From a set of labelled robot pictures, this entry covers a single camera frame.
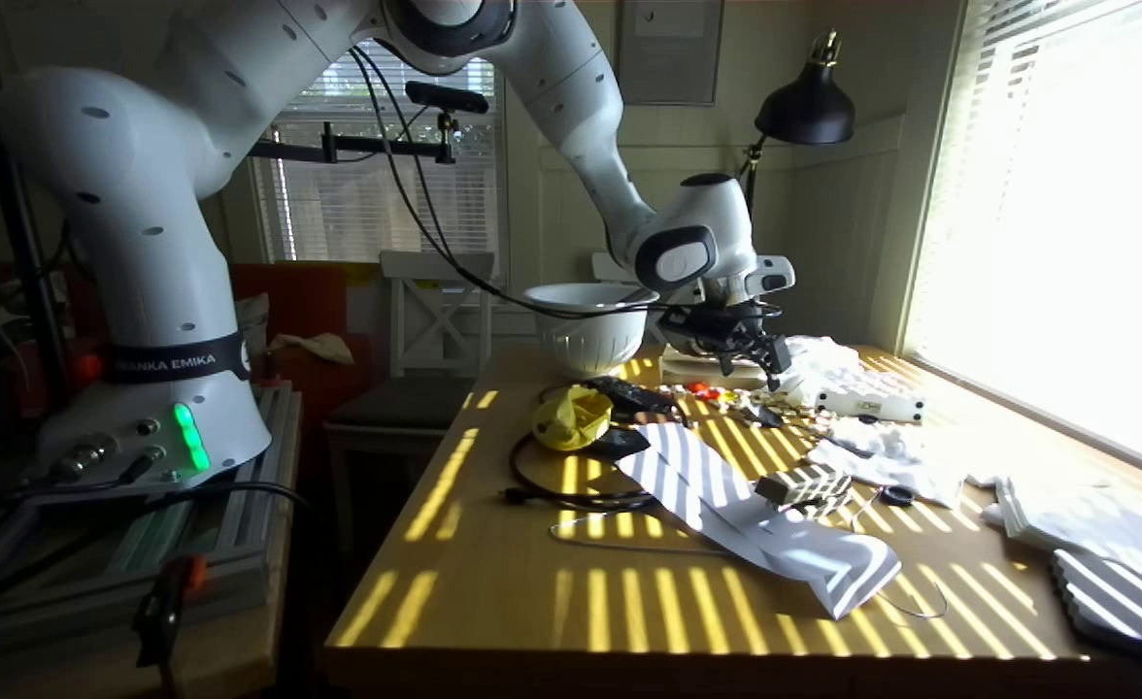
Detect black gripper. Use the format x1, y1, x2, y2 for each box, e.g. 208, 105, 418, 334
655, 294, 794, 394

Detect yellow banana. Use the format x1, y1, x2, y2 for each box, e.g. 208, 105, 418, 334
526, 378, 678, 462

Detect white crumpled cloth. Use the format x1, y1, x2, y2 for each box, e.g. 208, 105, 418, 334
775, 334, 880, 404

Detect small white tube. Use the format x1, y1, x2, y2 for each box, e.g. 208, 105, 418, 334
815, 388, 928, 427

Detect small black white object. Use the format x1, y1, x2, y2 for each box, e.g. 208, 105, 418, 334
752, 462, 858, 522

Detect long grey striped cloth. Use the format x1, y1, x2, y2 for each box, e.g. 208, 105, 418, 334
612, 421, 902, 619

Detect small white rumpled cloth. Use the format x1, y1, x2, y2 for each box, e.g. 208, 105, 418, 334
806, 421, 969, 509

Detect large white bowl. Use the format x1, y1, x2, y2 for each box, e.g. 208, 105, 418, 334
521, 280, 664, 381

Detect black desk lamp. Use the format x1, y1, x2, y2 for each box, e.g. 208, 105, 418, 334
723, 29, 858, 346

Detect white window blinds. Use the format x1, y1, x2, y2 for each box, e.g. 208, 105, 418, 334
902, 0, 1142, 487
256, 44, 508, 269

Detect white wooden chair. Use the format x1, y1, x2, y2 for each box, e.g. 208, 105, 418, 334
322, 249, 499, 548

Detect white folded cloth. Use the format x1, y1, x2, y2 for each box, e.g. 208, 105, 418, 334
981, 473, 1142, 597

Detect dark folded cloth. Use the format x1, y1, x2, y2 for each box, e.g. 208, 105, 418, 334
1048, 544, 1142, 668

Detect beige cloth on cabinet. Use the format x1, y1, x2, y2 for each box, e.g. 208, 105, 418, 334
264, 330, 357, 369

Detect red cabinet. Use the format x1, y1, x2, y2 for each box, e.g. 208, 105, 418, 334
230, 262, 393, 432

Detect orange black hand tool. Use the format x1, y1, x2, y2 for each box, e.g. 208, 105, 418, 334
131, 550, 214, 653

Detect black tripod pole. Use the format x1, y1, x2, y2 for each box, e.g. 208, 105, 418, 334
0, 0, 77, 421

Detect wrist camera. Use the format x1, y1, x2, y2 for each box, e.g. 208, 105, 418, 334
752, 253, 803, 300

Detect thin black table cable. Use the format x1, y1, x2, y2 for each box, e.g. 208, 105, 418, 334
490, 412, 661, 513

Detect grey framed wall picture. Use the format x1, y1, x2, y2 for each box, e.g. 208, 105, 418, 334
611, 0, 724, 109

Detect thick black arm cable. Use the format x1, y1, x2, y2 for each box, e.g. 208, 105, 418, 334
345, 44, 612, 322

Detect black stereo camera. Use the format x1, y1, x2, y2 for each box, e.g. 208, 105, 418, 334
401, 78, 494, 122

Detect aluminium rail robot platform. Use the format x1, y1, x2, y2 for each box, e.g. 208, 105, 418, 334
0, 381, 308, 699

